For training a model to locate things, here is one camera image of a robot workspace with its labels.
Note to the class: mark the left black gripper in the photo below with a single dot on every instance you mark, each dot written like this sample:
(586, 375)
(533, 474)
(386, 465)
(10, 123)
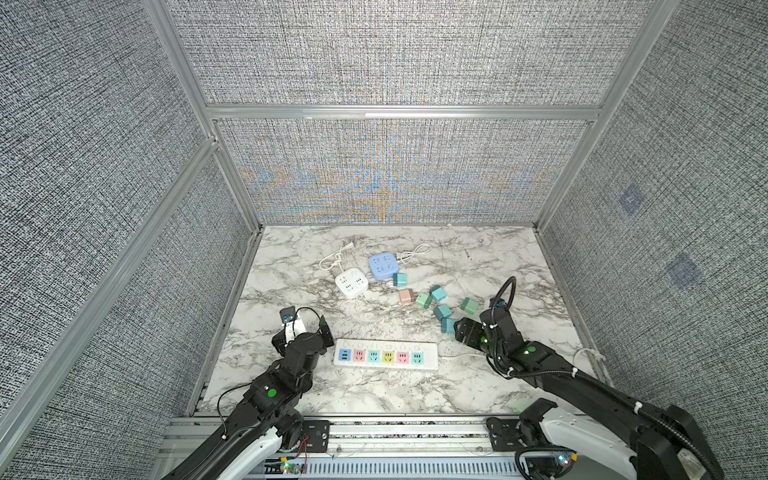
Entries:
(326, 333)

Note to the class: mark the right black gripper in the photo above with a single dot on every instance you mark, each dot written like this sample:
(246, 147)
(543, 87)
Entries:
(474, 329)

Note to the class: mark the teal adapter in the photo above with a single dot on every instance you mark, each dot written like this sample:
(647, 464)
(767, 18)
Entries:
(438, 294)
(447, 325)
(442, 312)
(399, 280)

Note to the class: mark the long white power strip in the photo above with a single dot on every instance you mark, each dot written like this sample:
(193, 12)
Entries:
(386, 354)

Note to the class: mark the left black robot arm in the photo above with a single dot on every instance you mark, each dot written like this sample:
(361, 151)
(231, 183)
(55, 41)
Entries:
(265, 421)

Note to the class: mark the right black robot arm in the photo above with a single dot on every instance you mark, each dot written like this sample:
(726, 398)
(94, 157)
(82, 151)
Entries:
(634, 439)

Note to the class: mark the pink plug adapter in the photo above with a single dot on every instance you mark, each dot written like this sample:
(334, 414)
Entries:
(406, 296)

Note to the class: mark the green adapter right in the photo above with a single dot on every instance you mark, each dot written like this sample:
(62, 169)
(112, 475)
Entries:
(469, 306)

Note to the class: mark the green adapter beside pink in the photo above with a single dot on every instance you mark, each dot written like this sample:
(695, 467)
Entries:
(423, 300)

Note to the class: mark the white square power strip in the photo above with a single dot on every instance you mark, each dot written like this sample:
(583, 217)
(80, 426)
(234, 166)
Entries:
(352, 283)

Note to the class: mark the blue square power strip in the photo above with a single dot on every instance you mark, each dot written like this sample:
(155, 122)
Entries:
(384, 266)

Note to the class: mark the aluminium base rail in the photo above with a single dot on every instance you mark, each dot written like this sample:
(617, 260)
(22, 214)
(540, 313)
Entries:
(436, 447)

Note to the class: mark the aluminium enclosure frame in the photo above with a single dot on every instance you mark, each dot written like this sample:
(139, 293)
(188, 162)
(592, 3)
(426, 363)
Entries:
(173, 171)

